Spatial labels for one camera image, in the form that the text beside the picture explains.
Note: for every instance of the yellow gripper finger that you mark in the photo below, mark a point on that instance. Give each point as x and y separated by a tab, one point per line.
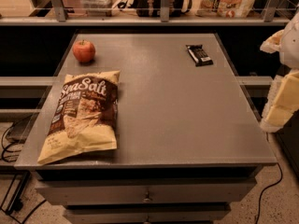
288	93
278	116

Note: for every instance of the black rxbar chocolate bar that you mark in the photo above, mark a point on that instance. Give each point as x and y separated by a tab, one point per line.
199	55

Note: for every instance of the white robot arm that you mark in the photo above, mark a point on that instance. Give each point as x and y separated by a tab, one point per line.
286	43

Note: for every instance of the red apple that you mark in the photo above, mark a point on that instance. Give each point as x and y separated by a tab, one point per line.
83	51

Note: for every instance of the grey cabinet with drawers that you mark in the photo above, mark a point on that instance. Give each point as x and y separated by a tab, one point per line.
188	142

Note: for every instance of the snack bag on shelf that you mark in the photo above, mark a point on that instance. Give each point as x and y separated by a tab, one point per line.
225	8

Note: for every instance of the black bag on shelf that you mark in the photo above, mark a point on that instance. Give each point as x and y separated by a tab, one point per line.
152	8

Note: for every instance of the sea salt chips bag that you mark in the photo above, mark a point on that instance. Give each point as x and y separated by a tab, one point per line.
85	117

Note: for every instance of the metal shelf rail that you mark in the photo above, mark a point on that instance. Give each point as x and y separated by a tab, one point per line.
71	12

